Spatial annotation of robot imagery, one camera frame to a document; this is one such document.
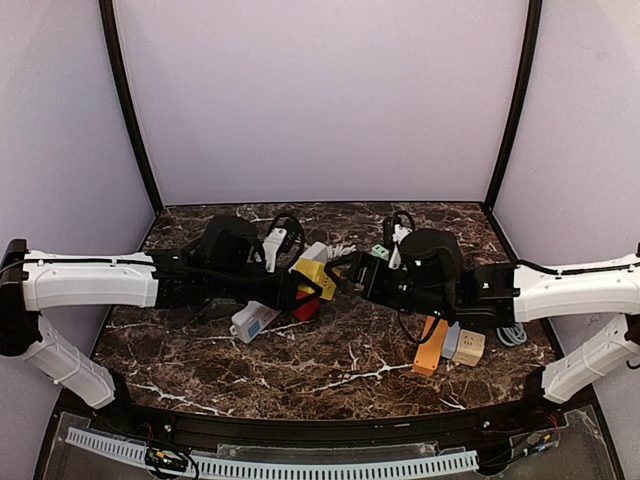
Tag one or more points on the mint green plug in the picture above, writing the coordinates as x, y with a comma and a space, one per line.
380, 251

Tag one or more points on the beige cube socket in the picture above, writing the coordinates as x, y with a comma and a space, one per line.
470, 348

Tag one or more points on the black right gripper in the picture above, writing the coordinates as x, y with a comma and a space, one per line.
360, 273

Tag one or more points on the white multi-socket power strip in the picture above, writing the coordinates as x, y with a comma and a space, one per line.
249, 322

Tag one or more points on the black enclosure frame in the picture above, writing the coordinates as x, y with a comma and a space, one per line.
341, 113

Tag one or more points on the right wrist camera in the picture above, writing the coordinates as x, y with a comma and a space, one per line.
395, 228

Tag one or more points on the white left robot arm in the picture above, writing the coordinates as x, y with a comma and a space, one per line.
34, 281

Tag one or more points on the light blue power strip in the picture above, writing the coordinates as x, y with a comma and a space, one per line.
450, 343

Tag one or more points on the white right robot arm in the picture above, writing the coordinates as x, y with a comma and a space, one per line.
505, 294

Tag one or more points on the yellow cube socket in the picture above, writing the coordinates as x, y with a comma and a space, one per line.
314, 271

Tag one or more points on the white slotted cable duct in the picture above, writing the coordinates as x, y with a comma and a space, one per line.
243, 462

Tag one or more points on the orange power strip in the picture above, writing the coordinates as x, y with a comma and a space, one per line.
428, 354

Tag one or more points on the red cube socket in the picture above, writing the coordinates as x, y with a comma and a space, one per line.
307, 311

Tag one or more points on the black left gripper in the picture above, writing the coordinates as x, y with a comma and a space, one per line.
290, 292

